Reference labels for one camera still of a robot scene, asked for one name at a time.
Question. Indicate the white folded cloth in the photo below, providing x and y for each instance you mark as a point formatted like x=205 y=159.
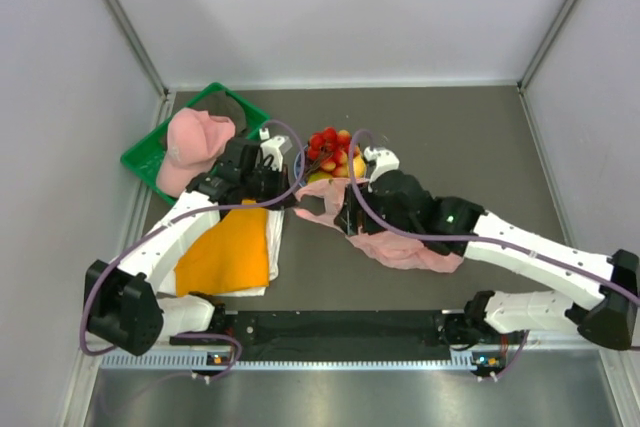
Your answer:
x=274 y=234

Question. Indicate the pink baseball cap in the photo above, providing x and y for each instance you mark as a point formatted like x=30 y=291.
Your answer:
x=179 y=168

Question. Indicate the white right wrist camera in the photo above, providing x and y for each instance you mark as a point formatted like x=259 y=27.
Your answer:
x=379 y=161

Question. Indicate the dark grey cloth in bin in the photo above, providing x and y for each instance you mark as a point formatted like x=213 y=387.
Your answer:
x=230 y=109

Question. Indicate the blue fruit plate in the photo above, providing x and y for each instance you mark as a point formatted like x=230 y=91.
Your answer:
x=338 y=154

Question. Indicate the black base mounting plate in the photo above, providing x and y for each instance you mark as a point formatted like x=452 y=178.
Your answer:
x=355 y=335

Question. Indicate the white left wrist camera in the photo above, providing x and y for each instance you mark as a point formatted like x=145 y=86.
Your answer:
x=273 y=149

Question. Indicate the orange green mango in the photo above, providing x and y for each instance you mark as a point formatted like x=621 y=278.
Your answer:
x=318 y=176

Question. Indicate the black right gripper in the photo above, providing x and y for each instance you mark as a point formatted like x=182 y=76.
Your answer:
x=349 y=217

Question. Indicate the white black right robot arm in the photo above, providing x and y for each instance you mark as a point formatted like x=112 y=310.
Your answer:
x=593 y=295

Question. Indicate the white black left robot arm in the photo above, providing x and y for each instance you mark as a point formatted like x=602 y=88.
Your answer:
x=123 y=303

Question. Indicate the green plastic bin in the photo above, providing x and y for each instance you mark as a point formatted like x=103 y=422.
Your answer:
x=145 y=157

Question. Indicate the dark grapes bunch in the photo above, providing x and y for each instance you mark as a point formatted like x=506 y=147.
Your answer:
x=310 y=160

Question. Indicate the grey slotted cable duct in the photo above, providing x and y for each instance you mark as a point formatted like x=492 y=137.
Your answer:
x=205 y=360

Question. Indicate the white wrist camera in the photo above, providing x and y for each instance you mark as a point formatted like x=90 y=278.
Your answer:
x=273 y=149
x=379 y=161

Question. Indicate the pink plastic bag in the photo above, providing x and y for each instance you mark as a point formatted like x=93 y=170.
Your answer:
x=389 y=249

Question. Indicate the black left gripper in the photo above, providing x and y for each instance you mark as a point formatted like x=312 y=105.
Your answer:
x=281 y=180

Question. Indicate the orange folded cloth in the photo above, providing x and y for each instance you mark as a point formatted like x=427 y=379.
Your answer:
x=230 y=259

